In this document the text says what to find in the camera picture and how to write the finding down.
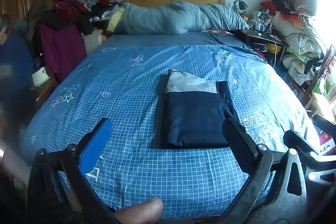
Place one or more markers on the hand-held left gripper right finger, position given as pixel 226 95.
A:
pixel 240 145

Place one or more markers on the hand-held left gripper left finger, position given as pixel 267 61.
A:
pixel 95 140

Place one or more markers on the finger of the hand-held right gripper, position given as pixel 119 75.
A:
pixel 296 138

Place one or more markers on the navy blue pants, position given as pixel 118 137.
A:
pixel 194 113

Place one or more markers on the pile of clothes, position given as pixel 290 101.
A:
pixel 76 8

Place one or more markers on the person's left hand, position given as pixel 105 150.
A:
pixel 141 209

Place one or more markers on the red box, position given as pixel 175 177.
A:
pixel 325 140

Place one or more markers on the wooden chair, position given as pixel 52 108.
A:
pixel 315 77

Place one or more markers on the wooden side table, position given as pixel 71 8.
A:
pixel 44 90

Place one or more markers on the white pot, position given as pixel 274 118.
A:
pixel 39 77

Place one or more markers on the magenta cloth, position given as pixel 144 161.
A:
pixel 63 48

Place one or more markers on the white storage box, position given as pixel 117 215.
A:
pixel 92 40

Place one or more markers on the pile of white bedding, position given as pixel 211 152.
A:
pixel 296 35

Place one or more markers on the dark nightstand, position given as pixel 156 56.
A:
pixel 260 39

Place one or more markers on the yellow pillow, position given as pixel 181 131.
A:
pixel 115 20

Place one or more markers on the cluster of small bottles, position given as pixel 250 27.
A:
pixel 260 20

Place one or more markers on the red cloth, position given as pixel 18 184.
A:
pixel 269 7

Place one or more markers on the dark printed cushion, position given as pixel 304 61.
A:
pixel 284 5

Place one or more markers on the black desk lamp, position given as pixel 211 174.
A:
pixel 240 3

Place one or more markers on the grey duvet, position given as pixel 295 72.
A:
pixel 168 16

